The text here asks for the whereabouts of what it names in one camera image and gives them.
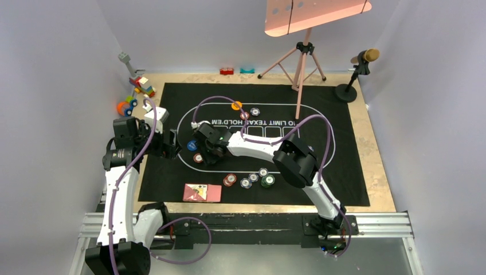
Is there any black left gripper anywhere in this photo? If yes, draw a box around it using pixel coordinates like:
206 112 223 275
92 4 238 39
134 120 181 159

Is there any blue small blind button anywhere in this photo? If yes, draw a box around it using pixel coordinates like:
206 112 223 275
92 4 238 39
186 140 198 152

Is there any red poker chip stack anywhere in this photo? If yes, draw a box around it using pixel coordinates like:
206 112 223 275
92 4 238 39
223 174 237 187

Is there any orange big blind button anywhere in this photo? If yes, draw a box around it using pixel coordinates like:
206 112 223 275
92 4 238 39
231 101 242 111

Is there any blue poker chip stack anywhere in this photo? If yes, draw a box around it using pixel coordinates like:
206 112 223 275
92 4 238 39
240 178 252 189

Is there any red playing card box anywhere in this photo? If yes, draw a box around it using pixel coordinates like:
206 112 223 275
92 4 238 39
183 183 222 203

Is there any green poker chip stack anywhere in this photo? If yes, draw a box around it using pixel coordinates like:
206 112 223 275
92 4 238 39
261 175 275 188

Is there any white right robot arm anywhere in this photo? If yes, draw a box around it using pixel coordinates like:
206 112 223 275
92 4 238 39
191 121 346 234

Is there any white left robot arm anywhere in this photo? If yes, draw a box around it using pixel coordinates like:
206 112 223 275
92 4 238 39
85 116 181 274

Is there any orange toy wheel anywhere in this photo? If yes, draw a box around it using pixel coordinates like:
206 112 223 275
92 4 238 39
116 96 138 116

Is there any colourful toy block train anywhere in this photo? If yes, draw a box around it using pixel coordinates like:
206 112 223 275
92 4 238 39
118 52 156 98

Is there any red toy block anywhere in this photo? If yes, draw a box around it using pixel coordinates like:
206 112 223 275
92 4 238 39
220 67 234 75

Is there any teal toy block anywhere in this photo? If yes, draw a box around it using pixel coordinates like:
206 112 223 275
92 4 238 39
240 67 255 74

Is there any black poker felt mat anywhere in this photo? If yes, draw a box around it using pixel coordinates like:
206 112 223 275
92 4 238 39
139 83 370 208

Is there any gold microphone on stand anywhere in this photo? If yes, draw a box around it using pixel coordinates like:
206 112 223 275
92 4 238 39
334 48 380 103

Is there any pink music stand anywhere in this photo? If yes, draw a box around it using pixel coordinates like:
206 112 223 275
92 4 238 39
257 0 372 120

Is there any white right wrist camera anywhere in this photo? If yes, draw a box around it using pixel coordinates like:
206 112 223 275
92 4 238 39
190 120 210 130

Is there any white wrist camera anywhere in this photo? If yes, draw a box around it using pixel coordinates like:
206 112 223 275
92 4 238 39
190 120 210 130
144 107 169 133

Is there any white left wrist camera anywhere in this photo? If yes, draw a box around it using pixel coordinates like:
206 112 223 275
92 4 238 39
144 107 169 133

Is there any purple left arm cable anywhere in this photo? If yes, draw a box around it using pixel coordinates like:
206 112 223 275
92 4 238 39
106 97 212 275

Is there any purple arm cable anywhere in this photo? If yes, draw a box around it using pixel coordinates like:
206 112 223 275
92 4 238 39
106 97 212 275
192 95 354 259

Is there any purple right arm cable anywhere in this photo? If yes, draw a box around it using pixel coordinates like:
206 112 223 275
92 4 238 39
192 95 354 259

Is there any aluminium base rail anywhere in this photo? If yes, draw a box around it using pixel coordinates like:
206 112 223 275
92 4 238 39
68 190 424 275

